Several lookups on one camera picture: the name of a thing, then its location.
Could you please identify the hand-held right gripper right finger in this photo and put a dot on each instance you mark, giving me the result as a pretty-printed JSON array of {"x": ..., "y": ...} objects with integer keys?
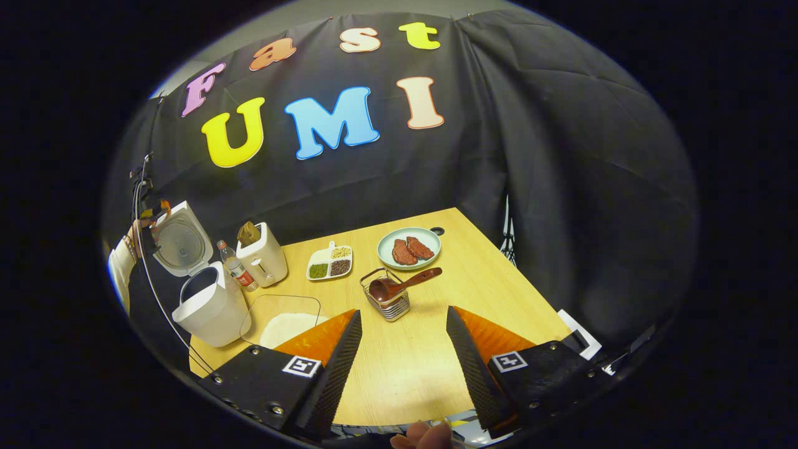
[{"x": 477, "y": 374}]

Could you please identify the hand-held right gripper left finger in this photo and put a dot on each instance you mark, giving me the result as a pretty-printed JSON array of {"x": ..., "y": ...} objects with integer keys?
[{"x": 336, "y": 374}]

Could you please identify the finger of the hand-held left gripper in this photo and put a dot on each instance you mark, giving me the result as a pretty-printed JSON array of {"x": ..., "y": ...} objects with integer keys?
[{"x": 165, "y": 207}]

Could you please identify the clear container of rice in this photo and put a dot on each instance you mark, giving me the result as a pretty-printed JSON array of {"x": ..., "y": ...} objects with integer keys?
[{"x": 287, "y": 324}]

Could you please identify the brown wooden spoon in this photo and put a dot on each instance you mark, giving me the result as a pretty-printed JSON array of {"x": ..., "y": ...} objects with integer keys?
[{"x": 383, "y": 290}]

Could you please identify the white rice cooker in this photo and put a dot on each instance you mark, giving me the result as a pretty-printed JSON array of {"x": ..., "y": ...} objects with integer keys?
[{"x": 206, "y": 312}]

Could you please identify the brown bread slice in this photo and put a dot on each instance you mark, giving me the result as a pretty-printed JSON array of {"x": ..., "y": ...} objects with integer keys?
[{"x": 248, "y": 234}]

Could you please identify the clear bottle red label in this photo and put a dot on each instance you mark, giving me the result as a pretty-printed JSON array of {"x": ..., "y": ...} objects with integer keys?
[{"x": 238, "y": 269}]

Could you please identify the white box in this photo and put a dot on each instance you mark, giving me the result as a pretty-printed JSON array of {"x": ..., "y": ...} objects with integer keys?
[{"x": 580, "y": 333}]

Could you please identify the white toaster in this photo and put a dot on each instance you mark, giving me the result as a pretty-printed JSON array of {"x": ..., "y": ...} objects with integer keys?
[{"x": 265, "y": 259}]

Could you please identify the white divided grain dish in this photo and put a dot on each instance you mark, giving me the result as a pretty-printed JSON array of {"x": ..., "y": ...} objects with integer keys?
[{"x": 329, "y": 262}]

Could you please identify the pale green plate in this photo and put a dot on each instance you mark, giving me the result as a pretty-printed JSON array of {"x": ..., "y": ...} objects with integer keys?
[{"x": 386, "y": 246}]

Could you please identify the red meat slice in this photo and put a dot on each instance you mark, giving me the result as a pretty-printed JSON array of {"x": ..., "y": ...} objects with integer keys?
[
  {"x": 421, "y": 248},
  {"x": 404, "y": 252}
]

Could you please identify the white metal stand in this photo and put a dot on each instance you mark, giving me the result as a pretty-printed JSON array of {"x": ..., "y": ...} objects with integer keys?
[{"x": 509, "y": 234}]

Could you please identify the black backdrop cloth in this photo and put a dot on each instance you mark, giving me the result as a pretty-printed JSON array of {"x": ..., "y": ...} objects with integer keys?
[{"x": 561, "y": 174}]

